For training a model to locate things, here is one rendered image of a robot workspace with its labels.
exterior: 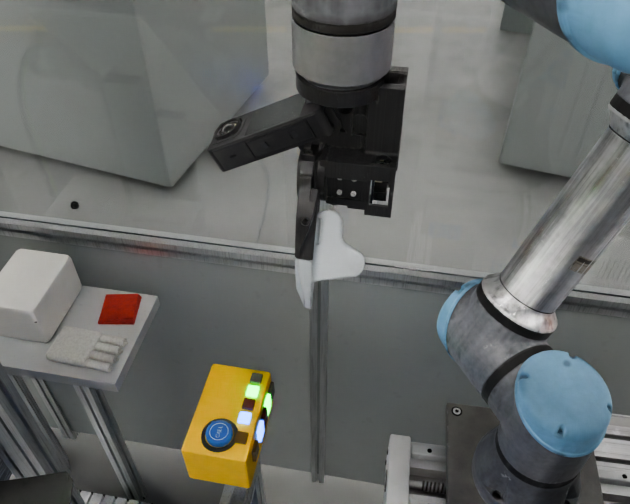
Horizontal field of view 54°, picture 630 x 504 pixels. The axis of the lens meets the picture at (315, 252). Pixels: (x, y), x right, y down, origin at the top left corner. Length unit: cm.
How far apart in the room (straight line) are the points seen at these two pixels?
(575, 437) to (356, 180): 44
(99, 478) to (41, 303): 97
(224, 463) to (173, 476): 121
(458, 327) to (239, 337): 77
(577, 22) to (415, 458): 80
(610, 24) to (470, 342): 58
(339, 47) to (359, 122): 8
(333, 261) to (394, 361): 99
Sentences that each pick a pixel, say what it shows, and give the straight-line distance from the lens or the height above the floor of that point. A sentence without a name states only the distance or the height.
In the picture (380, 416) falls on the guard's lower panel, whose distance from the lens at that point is 171.
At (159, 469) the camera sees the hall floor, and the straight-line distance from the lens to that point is 219.
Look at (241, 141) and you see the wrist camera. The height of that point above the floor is 162.
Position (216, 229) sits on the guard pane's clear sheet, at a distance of 130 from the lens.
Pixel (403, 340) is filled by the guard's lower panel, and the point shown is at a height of 78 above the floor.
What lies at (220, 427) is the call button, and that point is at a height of 108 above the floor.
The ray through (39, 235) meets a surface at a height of 98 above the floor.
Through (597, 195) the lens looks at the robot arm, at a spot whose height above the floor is 145.
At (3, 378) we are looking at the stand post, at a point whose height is 96.
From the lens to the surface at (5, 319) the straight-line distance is 142.
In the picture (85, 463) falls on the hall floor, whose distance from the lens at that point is 227.
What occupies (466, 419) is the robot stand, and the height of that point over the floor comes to 104.
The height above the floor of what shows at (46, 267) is 97.
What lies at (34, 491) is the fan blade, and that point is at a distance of 84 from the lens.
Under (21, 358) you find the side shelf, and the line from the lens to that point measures 143.
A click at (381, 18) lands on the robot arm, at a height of 173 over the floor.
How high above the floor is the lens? 191
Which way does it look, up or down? 44 degrees down
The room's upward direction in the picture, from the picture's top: straight up
